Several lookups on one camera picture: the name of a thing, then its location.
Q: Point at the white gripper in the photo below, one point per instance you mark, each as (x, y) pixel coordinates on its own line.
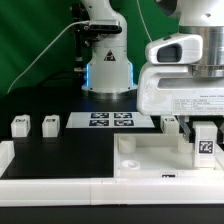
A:
(172, 90)

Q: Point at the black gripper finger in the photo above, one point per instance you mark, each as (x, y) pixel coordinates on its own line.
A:
(220, 137)

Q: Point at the white square tabletop part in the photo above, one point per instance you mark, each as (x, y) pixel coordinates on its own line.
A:
(160, 155)

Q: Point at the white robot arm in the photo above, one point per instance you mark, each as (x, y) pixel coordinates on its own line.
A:
(109, 73)

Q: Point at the white U-shaped obstacle fence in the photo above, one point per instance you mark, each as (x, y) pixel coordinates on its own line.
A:
(106, 191)

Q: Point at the white sheet with AprilTags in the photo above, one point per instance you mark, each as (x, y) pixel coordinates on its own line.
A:
(109, 120)

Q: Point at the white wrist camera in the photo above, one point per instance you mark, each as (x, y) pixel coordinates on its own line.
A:
(175, 49)

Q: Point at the black camera stand pole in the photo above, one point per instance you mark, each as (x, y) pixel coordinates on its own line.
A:
(79, 14)

